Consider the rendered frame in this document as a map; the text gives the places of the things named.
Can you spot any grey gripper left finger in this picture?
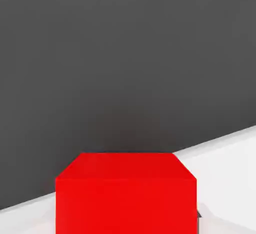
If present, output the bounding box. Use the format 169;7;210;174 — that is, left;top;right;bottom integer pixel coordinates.
36;207;57;234

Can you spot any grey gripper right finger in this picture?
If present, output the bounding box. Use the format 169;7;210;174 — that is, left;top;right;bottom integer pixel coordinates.
196;202;244;234

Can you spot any small red cube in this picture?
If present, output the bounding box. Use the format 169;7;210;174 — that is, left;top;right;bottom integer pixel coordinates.
55;152;198;234

